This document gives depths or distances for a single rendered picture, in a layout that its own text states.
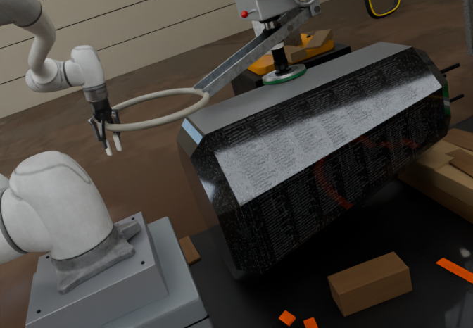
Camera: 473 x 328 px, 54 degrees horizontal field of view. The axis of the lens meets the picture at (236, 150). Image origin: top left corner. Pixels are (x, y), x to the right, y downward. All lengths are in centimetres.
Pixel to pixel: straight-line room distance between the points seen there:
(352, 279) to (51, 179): 130
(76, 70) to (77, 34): 608
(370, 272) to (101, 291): 121
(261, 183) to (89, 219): 86
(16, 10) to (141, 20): 661
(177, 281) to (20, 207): 38
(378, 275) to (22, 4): 155
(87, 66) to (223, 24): 652
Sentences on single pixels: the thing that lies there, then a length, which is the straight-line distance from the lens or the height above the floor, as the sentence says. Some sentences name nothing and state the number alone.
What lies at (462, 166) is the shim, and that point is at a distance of 241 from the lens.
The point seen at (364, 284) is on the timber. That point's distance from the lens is 193.
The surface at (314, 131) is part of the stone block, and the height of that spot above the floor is 68.
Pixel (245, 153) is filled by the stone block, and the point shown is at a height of 70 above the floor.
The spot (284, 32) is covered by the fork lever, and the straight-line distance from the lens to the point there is 218.
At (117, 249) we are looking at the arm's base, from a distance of 111.
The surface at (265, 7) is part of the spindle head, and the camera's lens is 207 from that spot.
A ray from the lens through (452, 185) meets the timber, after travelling 235.
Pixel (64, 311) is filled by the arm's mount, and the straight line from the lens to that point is 107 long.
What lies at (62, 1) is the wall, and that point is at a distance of 791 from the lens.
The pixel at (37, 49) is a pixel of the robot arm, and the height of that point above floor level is 131.
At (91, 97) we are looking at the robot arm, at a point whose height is 107.
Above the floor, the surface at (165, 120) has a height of 91.
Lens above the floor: 145
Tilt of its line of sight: 24 degrees down
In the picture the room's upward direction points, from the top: 18 degrees counter-clockwise
